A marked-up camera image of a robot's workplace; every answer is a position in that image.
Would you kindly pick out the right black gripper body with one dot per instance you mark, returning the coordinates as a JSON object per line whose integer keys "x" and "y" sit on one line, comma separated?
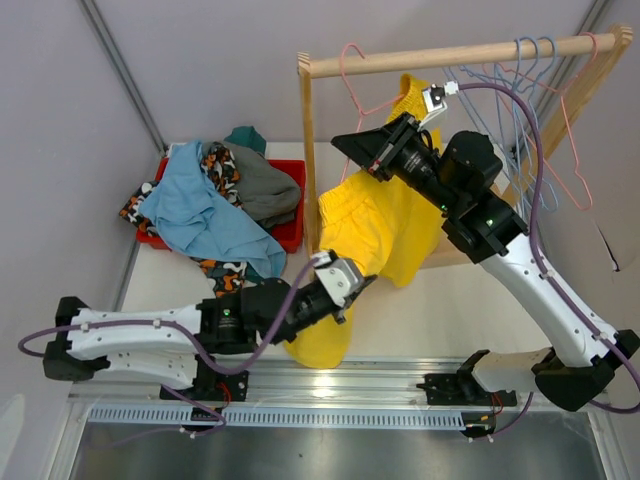
{"x": 405, "y": 157}

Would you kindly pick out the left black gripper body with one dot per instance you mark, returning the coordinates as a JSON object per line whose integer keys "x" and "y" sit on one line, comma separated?
{"x": 310, "y": 310}

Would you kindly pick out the yellow shorts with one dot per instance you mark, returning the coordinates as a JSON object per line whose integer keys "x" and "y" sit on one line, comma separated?
{"x": 387, "y": 229}

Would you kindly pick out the blue hanger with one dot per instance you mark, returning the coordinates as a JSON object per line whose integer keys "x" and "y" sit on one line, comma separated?
{"x": 512, "y": 154}
{"x": 480, "y": 106}
{"x": 532, "y": 88}

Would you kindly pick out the camouflage patterned shorts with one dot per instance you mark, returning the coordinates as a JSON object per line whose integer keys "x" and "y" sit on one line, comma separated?
{"x": 218, "y": 165}

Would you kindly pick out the grey shorts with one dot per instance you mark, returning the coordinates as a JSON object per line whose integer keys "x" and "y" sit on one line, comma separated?
{"x": 269, "y": 196}

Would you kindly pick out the dark green shorts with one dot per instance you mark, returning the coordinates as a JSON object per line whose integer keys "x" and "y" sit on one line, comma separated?
{"x": 249, "y": 137}

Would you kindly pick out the light blue shorts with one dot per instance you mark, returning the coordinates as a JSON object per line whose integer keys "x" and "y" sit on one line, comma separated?
{"x": 194, "y": 219}

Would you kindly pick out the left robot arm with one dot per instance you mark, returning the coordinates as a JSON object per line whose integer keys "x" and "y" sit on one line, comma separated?
{"x": 171, "y": 347}

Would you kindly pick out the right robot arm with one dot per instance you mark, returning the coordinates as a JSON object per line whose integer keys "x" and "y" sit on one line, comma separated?
{"x": 584, "y": 351}

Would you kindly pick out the red plastic bin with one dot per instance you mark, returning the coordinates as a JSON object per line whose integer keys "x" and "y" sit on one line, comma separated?
{"x": 289, "y": 235}

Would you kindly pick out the wooden clothes rack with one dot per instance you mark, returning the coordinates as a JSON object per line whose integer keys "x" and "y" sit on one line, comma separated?
{"x": 619, "y": 37}

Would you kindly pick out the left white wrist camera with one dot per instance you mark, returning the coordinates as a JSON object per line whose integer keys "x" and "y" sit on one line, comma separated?
{"x": 340, "y": 277}

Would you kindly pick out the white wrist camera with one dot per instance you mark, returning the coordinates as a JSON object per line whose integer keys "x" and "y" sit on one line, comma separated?
{"x": 340, "y": 277}
{"x": 434, "y": 98}

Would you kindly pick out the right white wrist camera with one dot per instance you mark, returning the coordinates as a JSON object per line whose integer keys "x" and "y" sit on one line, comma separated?
{"x": 434, "y": 98}

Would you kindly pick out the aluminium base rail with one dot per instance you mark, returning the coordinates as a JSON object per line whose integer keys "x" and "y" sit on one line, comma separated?
{"x": 360, "y": 383}

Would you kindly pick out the white slotted cable duct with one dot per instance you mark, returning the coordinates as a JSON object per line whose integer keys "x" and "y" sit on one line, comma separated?
{"x": 412, "y": 419}

